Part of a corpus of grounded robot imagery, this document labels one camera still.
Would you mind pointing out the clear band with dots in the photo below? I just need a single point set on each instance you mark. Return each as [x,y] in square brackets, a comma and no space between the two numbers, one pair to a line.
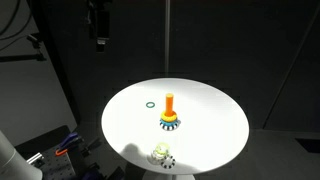
[160,152]

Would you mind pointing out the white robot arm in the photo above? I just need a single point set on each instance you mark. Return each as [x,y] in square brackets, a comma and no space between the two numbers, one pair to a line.
[13,166]

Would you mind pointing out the orange pole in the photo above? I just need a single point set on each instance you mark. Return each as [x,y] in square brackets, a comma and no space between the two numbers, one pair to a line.
[169,104]

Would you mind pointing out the grey vertical pole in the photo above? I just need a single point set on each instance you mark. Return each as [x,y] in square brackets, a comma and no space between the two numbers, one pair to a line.
[167,37]

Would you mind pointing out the white round table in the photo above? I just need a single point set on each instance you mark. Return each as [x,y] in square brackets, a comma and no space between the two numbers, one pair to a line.
[208,128]

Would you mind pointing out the perforated metal breadboard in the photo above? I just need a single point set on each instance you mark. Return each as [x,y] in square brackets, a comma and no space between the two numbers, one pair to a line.
[57,167]

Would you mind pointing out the black camera on stand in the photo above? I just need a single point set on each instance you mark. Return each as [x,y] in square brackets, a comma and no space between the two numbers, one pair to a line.
[98,19]

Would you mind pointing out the blue handled clamp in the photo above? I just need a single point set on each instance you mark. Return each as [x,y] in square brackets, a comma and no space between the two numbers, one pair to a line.
[68,140]

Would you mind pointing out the orange handled clamp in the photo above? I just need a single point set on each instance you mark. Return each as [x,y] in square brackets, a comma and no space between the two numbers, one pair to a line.
[59,152]

